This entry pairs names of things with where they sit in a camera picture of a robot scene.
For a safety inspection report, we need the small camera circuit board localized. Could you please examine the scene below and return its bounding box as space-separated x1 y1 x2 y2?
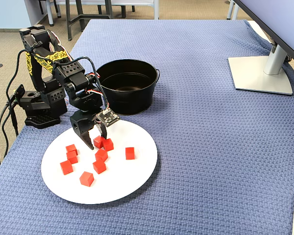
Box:
96 109 121 127

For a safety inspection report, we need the black cable with plug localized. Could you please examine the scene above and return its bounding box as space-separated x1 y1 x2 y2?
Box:
7 102 19 138

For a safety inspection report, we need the red cube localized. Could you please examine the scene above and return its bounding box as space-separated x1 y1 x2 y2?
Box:
60 160 74 176
79 171 95 188
102 138 114 152
66 150 79 165
95 148 108 163
93 135 105 149
125 147 135 161
93 160 107 175
65 144 78 156

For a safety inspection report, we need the silver monitor stand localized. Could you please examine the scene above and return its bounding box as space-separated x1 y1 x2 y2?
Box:
227 36 294 95

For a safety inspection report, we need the long black cable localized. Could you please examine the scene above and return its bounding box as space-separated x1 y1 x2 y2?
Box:
0 100 15 167

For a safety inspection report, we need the white round plate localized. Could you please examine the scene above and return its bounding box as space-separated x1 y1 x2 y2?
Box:
41 118 158 205

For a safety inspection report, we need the black metal bucket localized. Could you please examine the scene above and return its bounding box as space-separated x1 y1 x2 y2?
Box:
95 58 161 116

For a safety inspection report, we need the white table leg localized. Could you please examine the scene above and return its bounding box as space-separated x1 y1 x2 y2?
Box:
46 0 55 27
226 0 240 20

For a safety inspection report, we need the blue woven tablecloth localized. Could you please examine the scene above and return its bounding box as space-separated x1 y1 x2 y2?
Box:
0 19 294 235

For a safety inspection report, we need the white table frame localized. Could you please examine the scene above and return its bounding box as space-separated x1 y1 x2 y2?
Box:
55 0 160 20

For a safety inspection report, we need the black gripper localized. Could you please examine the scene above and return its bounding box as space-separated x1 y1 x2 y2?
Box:
70 110 108 150

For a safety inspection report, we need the thin black camera cable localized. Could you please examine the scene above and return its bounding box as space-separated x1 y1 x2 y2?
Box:
5 48 111 111

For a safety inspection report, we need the computer monitor screen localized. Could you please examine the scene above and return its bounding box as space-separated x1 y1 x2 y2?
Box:
234 0 294 61

